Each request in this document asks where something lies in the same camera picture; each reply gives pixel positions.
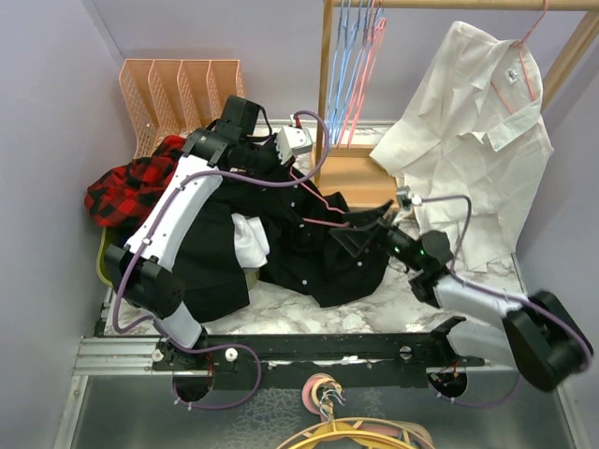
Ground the peach file organizer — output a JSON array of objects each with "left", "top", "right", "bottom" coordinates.
[{"left": 119, "top": 59, "right": 245, "bottom": 158}]

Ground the yellow hanger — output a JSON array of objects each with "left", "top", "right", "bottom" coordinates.
[{"left": 278, "top": 415, "right": 410, "bottom": 448}]

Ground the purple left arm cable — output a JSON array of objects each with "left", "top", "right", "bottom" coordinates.
[{"left": 114, "top": 109, "right": 329, "bottom": 412}]

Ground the blue hanger bundle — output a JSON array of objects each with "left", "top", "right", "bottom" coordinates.
[{"left": 326, "top": 1, "right": 373, "bottom": 143}]

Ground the black mounting rail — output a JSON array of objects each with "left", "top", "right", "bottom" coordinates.
[{"left": 153, "top": 330, "right": 484, "bottom": 390}]

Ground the pink wire hanger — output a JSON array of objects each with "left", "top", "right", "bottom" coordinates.
[{"left": 284, "top": 181, "right": 349, "bottom": 228}]

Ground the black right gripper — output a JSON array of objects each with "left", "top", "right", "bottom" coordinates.
[{"left": 329, "top": 200, "right": 424, "bottom": 272}]

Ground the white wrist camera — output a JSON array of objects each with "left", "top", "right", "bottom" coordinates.
[
  {"left": 274, "top": 125, "right": 314, "bottom": 165},
  {"left": 393, "top": 186, "right": 422, "bottom": 226}
]

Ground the green laundry basket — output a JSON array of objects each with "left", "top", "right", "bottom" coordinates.
[{"left": 95, "top": 226, "right": 261, "bottom": 294}]

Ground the red black plaid shirt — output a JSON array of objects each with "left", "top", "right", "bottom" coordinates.
[{"left": 84, "top": 135, "right": 184, "bottom": 231}]

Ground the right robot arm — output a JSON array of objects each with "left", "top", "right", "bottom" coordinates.
[{"left": 330, "top": 206, "right": 593, "bottom": 392}]

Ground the white crumpled shirt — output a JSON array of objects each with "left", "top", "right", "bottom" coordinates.
[{"left": 231, "top": 213, "right": 270, "bottom": 269}]

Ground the black button shirt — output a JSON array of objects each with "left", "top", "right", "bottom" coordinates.
[{"left": 172, "top": 179, "right": 388, "bottom": 323}]

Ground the white hanging shirt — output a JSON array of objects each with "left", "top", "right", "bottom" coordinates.
[{"left": 371, "top": 22, "right": 553, "bottom": 270}]

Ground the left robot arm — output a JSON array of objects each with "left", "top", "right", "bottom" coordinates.
[{"left": 105, "top": 95, "right": 281, "bottom": 369}]

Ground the pink hanger bundle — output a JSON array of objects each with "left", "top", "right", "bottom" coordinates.
[{"left": 335, "top": 1, "right": 387, "bottom": 146}]

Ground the pink hanger pile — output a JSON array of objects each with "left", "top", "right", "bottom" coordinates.
[{"left": 301, "top": 373, "right": 434, "bottom": 448}]

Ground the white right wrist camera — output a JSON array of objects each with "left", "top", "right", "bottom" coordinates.
[{"left": 393, "top": 186, "right": 422, "bottom": 226}]

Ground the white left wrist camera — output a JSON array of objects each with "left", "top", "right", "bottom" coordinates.
[{"left": 274, "top": 125, "right": 314, "bottom": 165}]

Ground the wooden clothes rack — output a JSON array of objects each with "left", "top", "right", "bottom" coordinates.
[{"left": 313, "top": 0, "right": 598, "bottom": 209}]

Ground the pink hanger holding shirt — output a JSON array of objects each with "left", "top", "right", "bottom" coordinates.
[{"left": 504, "top": 0, "right": 549, "bottom": 102}]

